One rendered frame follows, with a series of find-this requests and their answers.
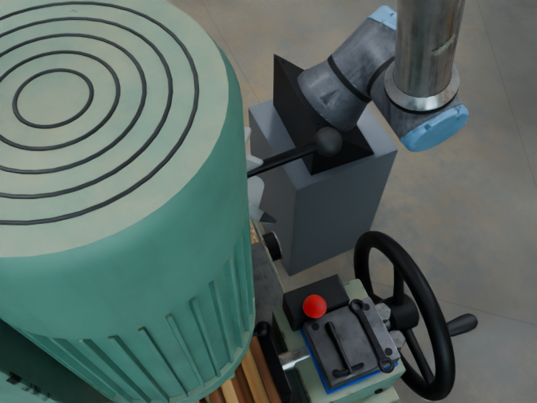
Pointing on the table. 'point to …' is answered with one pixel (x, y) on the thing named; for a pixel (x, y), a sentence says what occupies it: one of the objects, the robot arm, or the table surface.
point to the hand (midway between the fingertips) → (268, 201)
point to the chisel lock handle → (261, 329)
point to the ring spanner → (371, 337)
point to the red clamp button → (314, 306)
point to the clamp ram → (281, 365)
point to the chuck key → (341, 352)
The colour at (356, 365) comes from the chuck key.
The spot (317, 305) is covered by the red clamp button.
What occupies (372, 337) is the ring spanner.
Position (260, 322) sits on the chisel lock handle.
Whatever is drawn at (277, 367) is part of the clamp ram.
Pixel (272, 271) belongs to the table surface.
